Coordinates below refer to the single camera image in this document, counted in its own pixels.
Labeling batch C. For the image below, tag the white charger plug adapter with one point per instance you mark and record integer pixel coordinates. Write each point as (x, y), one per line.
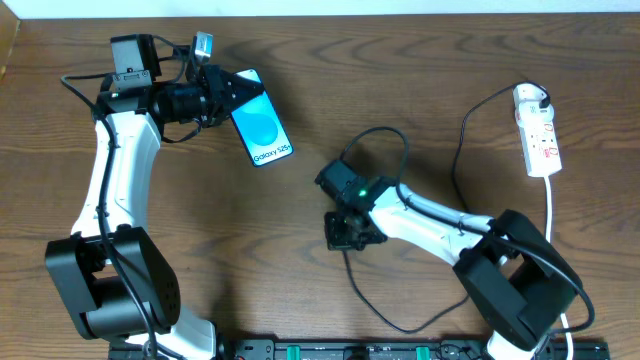
(529, 114)

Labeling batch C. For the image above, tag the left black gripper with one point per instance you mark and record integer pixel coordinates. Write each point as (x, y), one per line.
(214, 93)

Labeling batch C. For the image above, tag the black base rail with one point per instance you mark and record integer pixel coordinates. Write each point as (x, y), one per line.
(263, 349)

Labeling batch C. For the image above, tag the white power strip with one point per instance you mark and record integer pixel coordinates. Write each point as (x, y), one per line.
(540, 145)

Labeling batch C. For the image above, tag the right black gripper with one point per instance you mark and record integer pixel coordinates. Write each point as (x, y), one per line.
(343, 234)

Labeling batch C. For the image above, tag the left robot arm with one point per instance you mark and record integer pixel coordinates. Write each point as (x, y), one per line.
(112, 279)

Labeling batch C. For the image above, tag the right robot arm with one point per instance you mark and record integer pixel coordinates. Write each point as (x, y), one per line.
(518, 281)

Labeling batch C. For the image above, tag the blue Galaxy smartphone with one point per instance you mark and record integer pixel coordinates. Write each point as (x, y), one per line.
(261, 131)

